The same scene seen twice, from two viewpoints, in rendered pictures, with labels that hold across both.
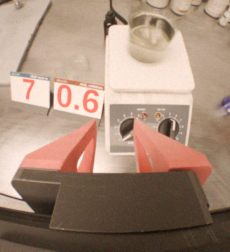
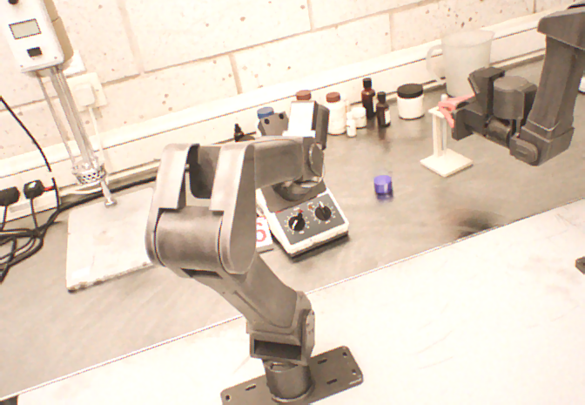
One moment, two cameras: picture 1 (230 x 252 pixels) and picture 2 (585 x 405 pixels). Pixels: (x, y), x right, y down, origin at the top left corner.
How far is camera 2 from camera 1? 0.94 m
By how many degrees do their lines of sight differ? 45
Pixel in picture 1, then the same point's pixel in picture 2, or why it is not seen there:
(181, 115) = (326, 201)
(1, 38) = (116, 234)
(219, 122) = (377, 204)
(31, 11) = (136, 204)
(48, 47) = not seen: hidden behind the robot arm
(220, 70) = (362, 172)
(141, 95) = not seen: hidden behind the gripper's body
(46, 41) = not seen: hidden behind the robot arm
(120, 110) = (284, 214)
